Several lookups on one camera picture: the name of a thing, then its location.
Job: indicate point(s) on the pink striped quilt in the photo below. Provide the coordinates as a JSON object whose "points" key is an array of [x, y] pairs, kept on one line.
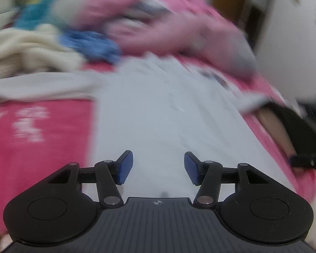
{"points": [[147, 18]]}

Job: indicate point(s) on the blue crumpled cloth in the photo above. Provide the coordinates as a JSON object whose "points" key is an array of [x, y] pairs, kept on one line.
{"points": [[92, 44]]}

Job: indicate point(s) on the white shirt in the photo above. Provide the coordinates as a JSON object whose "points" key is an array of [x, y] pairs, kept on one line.
{"points": [[160, 123]]}

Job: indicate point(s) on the brown wooden door frame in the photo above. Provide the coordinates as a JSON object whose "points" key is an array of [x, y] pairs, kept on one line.
{"points": [[226, 0]]}

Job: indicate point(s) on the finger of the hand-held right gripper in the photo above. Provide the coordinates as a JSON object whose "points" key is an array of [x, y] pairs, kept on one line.
{"points": [[309, 161]]}

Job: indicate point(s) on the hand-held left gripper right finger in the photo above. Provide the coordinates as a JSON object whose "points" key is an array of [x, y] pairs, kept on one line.
{"points": [[191, 168]]}

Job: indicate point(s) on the pink floral blanket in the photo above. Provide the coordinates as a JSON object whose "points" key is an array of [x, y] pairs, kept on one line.
{"points": [[42, 150]]}

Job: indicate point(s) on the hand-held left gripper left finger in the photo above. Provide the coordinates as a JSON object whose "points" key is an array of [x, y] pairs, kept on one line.
{"points": [[125, 167]]}

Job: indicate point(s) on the teal cloth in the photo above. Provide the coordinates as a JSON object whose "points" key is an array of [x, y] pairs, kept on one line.
{"points": [[42, 10]]}

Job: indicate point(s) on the cream fleece cloth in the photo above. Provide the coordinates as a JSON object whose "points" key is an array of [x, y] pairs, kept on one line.
{"points": [[29, 50]]}

